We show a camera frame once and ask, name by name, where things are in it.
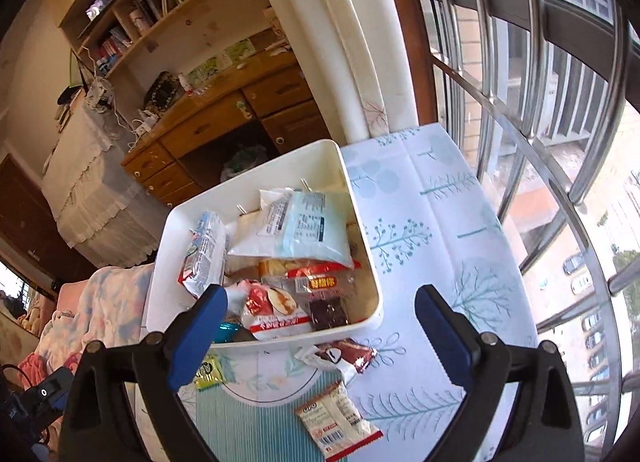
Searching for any window with metal bars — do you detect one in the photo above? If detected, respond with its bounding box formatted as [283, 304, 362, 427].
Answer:
[375, 0, 640, 462]

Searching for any beige plush toy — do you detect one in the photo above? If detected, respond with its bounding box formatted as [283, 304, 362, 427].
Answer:
[15, 307, 43, 333]

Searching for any pastel floral blanket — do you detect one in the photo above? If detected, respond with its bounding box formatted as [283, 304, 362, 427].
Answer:
[20, 262, 156, 393]

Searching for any white plastic bin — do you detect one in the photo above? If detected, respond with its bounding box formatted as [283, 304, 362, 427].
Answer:
[145, 139, 385, 350]

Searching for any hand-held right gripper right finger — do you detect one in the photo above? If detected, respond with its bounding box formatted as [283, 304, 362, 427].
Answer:
[415, 284, 586, 462]

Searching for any cream curtain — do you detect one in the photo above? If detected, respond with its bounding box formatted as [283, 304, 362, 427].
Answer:
[235, 0, 418, 140]

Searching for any white printed pouch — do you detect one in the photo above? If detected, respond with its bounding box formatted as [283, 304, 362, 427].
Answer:
[85, 79, 113, 110]

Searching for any silver biscuit pack red end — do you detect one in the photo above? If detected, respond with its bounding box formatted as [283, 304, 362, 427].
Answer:
[177, 211, 231, 299]

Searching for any teal striped placemat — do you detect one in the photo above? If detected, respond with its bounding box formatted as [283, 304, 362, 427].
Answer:
[192, 342, 351, 462]

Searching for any wooden desk with drawers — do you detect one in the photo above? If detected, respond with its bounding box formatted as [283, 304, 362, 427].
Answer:
[121, 49, 333, 207]

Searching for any white lace cover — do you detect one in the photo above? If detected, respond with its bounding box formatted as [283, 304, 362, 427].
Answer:
[41, 102, 161, 267]

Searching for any waste bin with bag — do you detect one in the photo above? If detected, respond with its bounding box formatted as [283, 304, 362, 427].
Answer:
[220, 142, 271, 183]

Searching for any wooden bookshelf hutch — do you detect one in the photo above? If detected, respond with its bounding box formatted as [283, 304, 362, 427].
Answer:
[57, 0, 301, 92]

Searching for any red-edged packet dark filling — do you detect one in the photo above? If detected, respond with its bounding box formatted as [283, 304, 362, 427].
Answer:
[287, 264, 356, 333]

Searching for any black patterned pouch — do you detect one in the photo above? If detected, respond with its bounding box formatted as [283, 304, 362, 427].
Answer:
[144, 72, 183, 112]

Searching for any red white bread wrapper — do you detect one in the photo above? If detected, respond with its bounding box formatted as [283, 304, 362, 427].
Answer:
[240, 279, 315, 341]

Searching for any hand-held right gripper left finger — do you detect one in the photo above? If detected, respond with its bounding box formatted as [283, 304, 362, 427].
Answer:
[59, 284, 230, 462]

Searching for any green picture card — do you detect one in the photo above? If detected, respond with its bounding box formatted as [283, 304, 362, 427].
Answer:
[225, 39, 258, 62]
[192, 56, 233, 85]

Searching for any light blue packet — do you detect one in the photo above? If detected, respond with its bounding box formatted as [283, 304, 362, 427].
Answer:
[227, 187, 362, 270]

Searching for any small blue foil packet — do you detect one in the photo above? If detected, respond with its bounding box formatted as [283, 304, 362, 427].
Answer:
[215, 321, 246, 343]

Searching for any small white packet red edge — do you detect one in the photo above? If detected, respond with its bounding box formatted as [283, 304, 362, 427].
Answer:
[294, 381, 385, 460]

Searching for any row of red white books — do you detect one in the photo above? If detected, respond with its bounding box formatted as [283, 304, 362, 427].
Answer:
[95, 26, 135, 62]

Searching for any brown wooden door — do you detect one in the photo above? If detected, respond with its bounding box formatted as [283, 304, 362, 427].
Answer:
[0, 154, 96, 287]

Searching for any yellow-green packet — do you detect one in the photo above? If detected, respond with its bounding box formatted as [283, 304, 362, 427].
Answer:
[194, 354, 228, 390]

